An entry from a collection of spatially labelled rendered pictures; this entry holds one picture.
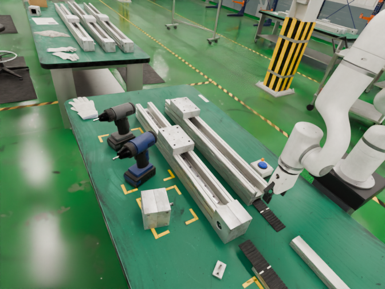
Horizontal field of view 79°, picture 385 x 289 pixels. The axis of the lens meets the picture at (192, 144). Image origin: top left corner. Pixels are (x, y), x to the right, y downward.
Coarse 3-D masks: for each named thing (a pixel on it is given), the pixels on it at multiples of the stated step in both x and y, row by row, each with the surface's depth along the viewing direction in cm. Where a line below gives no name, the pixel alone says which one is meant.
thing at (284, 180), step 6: (282, 168) 79; (276, 174) 81; (282, 174) 78; (288, 174) 78; (294, 174) 77; (270, 180) 83; (276, 180) 80; (282, 180) 78; (288, 180) 80; (294, 180) 83; (276, 186) 81; (282, 186) 81; (288, 186) 84; (276, 192) 82
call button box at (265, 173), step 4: (260, 160) 113; (252, 164) 110; (256, 164) 110; (268, 164) 111; (252, 168) 110; (256, 168) 108; (260, 168) 108; (264, 168) 108; (268, 168) 109; (272, 168) 109; (260, 172) 106; (264, 172) 106; (268, 172) 108; (264, 176) 108; (268, 176) 111
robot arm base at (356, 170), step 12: (360, 144) 101; (348, 156) 107; (360, 156) 101; (372, 156) 97; (384, 156) 96; (336, 168) 111; (348, 168) 106; (360, 168) 102; (372, 168) 100; (348, 180) 105; (360, 180) 105; (372, 180) 108
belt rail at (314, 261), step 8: (296, 240) 84; (296, 248) 84; (304, 248) 82; (304, 256) 81; (312, 256) 80; (312, 264) 79; (320, 264) 78; (320, 272) 77; (328, 272) 76; (328, 280) 75; (336, 280) 75; (336, 288) 73; (344, 288) 73
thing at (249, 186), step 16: (176, 112) 133; (192, 128) 122; (208, 128) 124; (208, 144) 113; (224, 144) 115; (208, 160) 116; (224, 160) 105; (240, 160) 107; (224, 176) 107; (240, 176) 99; (256, 176) 100; (240, 192) 99; (256, 192) 93
